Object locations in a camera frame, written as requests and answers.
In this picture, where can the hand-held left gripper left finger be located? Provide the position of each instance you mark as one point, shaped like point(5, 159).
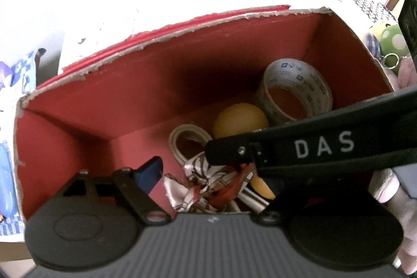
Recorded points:
point(150, 173)

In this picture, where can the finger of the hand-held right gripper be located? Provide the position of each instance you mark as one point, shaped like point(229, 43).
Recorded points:
point(228, 147)

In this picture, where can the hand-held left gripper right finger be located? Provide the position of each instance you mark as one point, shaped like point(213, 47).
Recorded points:
point(286, 196)

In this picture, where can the orange-brown gourd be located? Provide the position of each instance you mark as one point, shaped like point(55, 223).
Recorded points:
point(241, 121)

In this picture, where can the red and white scarf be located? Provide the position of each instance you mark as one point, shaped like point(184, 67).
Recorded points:
point(195, 196)

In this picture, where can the clear tape roll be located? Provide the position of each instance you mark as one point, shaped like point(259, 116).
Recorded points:
point(319, 86)

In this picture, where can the red cardboard box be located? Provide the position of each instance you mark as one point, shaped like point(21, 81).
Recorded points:
point(114, 95)

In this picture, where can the pink plush toy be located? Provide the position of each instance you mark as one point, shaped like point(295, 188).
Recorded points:
point(409, 74)

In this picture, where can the green spotted plush toy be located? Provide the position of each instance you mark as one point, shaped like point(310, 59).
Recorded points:
point(391, 40)

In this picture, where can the blue plastic item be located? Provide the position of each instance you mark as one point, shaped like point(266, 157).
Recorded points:
point(6, 180)

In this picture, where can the black and white patterned cloth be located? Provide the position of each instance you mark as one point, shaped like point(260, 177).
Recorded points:
point(374, 9)

